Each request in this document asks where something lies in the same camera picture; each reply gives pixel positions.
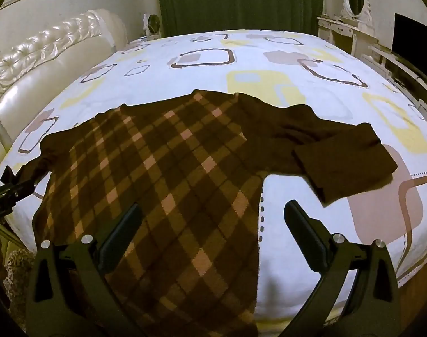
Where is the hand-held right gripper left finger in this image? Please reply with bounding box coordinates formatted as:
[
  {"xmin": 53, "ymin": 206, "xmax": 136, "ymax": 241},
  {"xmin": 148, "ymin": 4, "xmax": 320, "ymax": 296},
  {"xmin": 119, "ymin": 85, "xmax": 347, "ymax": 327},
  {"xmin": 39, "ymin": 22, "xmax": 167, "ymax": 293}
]
[{"xmin": 26, "ymin": 203, "xmax": 143, "ymax": 337}]

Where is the cream tufted headboard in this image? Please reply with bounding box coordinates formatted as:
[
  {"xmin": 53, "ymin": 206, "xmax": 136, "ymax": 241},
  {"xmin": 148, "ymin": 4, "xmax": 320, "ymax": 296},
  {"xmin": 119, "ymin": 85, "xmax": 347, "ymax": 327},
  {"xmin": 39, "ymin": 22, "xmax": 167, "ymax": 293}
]
[{"xmin": 0, "ymin": 9, "xmax": 128, "ymax": 179}]

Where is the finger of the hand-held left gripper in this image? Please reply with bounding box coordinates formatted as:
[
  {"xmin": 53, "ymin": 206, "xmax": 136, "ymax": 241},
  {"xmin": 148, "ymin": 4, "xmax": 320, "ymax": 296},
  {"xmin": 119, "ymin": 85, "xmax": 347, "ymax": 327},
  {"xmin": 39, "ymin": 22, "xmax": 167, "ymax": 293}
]
[{"xmin": 0, "ymin": 165, "xmax": 37, "ymax": 220}]

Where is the white vanity dresser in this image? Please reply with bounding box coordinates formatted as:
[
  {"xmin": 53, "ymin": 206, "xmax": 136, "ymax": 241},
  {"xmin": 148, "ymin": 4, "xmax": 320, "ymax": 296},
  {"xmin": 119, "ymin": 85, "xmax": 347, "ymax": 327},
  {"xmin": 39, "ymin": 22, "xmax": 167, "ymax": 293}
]
[{"xmin": 317, "ymin": 0, "xmax": 380, "ymax": 58}]

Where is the white television shelf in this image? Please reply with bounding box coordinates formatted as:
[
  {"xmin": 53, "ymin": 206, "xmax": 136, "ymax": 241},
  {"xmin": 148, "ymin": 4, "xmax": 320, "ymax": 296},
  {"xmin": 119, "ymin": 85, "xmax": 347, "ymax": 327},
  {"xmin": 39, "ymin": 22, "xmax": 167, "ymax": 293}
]
[{"xmin": 360, "ymin": 42, "xmax": 427, "ymax": 132}]

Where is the green curtain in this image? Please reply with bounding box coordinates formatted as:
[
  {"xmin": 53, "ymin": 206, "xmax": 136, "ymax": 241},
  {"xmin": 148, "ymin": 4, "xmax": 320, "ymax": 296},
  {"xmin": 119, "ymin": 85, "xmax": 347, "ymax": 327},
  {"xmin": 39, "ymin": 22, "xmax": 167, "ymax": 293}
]
[{"xmin": 155, "ymin": 0, "xmax": 325, "ymax": 38}]

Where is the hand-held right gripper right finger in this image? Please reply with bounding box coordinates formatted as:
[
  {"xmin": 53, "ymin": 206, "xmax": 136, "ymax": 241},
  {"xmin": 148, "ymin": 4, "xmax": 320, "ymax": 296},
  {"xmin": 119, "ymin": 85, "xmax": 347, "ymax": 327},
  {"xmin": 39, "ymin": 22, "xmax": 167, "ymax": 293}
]
[{"xmin": 284, "ymin": 199, "xmax": 405, "ymax": 337}]

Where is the person's patterned clothing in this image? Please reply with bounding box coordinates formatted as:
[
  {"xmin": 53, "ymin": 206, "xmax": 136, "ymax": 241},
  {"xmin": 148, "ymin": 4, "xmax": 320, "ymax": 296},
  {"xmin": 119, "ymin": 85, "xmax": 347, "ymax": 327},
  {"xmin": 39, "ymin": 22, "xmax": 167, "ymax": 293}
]
[{"xmin": 0, "ymin": 247, "xmax": 37, "ymax": 329}]

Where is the white printed bed sheet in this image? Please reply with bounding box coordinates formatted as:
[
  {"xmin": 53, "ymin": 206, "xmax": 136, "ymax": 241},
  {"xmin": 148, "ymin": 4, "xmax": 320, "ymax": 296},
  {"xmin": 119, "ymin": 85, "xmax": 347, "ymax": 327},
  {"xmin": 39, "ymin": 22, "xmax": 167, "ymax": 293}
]
[{"xmin": 0, "ymin": 30, "xmax": 427, "ymax": 324}]

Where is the black television screen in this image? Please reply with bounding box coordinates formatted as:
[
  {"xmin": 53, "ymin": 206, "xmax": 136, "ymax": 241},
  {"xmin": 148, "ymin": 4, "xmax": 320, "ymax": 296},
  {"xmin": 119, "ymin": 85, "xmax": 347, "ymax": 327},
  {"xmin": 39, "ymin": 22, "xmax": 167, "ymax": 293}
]
[{"xmin": 391, "ymin": 13, "xmax": 427, "ymax": 79}]

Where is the brown plaid sweater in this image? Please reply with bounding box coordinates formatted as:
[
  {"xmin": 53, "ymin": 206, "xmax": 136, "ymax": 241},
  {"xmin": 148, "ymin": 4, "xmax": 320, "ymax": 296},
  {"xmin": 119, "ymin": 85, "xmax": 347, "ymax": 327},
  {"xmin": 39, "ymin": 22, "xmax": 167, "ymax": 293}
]
[{"xmin": 19, "ymin": 90, "xmax": 398, "ymax": 337}]

